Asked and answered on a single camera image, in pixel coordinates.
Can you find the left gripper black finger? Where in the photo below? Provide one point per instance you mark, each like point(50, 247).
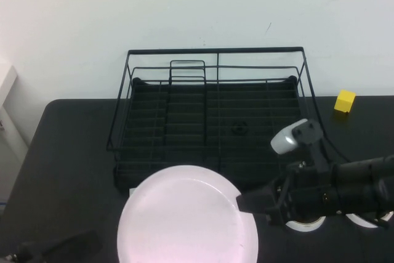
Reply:
point(77, 246)

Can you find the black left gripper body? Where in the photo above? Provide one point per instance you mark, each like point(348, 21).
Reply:
point(29, 253)

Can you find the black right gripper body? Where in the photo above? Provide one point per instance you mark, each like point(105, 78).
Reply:
point(304, 195)

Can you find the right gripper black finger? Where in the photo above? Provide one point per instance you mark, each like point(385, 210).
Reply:
point(257, 199)

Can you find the pink round plate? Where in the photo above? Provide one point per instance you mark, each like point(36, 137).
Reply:
point(184, 220)

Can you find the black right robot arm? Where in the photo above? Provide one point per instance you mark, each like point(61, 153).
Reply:
point(363, 183)

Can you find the white double-sided tape roll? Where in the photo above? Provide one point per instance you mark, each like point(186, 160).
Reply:
point(360, 220)
point(304, 227)

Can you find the yellow cube block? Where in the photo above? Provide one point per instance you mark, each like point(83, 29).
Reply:
point(344, 101)

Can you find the black plastic drip tray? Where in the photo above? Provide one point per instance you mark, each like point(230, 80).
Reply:
point(187, 107)

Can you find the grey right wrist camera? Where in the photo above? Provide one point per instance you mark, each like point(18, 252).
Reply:
point(286, 141)

